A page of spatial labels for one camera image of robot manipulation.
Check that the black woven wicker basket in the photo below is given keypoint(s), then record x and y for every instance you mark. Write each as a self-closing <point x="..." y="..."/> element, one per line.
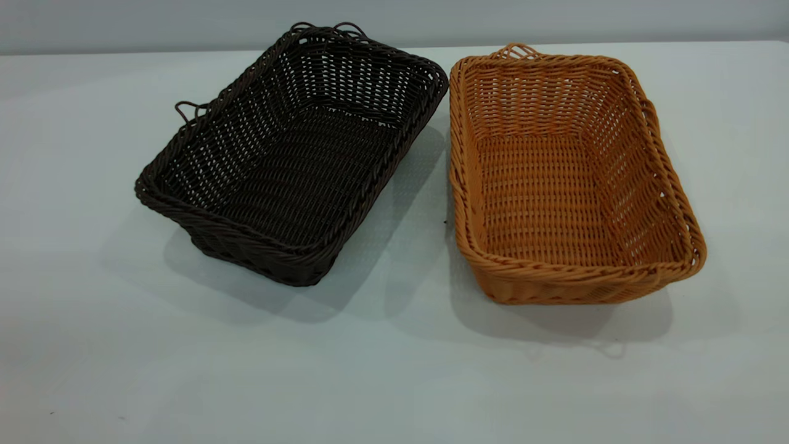
<point x="290" y="179"/>

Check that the orange woven wicker basket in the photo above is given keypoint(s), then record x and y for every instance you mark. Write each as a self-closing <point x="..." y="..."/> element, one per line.
<point x="548" y="203"/>

